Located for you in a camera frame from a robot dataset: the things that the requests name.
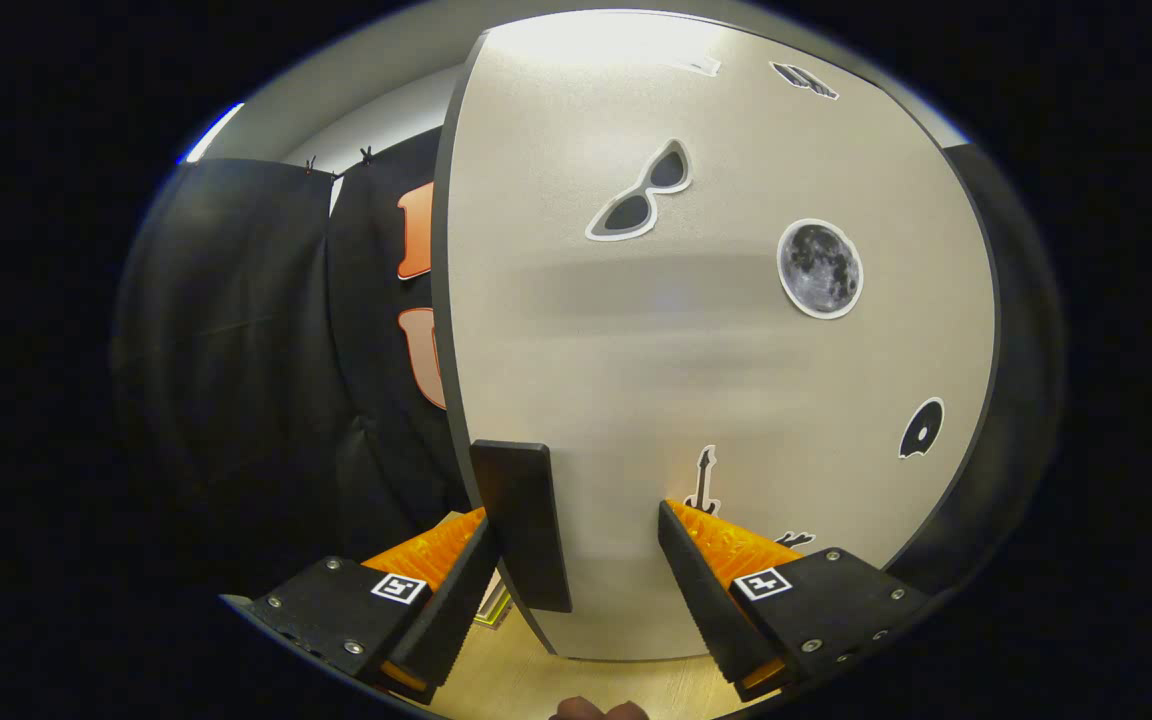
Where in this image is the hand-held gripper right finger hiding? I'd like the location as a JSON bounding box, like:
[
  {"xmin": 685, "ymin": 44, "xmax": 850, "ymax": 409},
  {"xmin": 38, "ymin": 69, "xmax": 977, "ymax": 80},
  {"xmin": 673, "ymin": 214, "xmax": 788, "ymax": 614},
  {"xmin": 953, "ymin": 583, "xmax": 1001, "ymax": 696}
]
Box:
[{"xmin": 656, "ymin": 500, "xmax": 937, "ymax": 693}]

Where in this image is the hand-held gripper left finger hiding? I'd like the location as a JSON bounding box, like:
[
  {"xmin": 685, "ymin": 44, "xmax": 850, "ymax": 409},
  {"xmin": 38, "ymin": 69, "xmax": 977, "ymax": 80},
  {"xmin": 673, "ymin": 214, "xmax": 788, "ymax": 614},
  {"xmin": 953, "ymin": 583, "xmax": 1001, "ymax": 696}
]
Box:
[{"xmin": 250, "ymin": 507, "xmax": 503, "ymax": 704}]

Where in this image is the black door handle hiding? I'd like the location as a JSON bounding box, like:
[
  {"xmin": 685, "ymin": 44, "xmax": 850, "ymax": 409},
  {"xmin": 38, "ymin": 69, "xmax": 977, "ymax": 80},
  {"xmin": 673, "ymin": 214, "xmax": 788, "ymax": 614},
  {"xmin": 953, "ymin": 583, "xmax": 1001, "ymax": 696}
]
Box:
[{"xmin": 469, "ymin": 440, "xmax": 573, "ymax": 613}]

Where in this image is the dark grey shoe cabinet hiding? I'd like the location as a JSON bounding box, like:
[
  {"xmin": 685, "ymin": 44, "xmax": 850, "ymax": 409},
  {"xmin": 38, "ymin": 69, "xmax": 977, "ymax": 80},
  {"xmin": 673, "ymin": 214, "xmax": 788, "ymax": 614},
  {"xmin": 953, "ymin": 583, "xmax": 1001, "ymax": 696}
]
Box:
[{"xmin": 431, "ymin": 5, "xmax": 1005, "ymax": 661}]

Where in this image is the stack of books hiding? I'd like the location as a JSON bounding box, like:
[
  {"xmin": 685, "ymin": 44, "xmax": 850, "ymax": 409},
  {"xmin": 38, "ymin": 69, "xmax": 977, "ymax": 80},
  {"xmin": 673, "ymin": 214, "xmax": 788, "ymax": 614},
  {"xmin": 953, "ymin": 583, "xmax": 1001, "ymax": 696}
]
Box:
[{"xmin": 476, "ymin": 580, "xmax": 513, "ymax": 629}]

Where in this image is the black backdrop cloth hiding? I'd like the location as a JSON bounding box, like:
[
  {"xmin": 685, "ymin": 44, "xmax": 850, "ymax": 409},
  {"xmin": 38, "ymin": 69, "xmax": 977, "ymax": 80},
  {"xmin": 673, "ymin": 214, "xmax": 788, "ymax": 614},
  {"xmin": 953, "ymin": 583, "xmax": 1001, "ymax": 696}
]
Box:
[{"xmin": 111, "ymin": 125, "xmax": 1067, "ymax": 601}]

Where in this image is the narrow ceiling light panel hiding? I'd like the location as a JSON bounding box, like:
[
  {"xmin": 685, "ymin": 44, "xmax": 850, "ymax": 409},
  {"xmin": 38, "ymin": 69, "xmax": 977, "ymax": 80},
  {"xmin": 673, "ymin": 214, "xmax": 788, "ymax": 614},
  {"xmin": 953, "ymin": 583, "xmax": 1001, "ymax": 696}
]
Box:
[{"xmin": 181, "ymin": 100, "xmax": 245, "ymax": 166}]

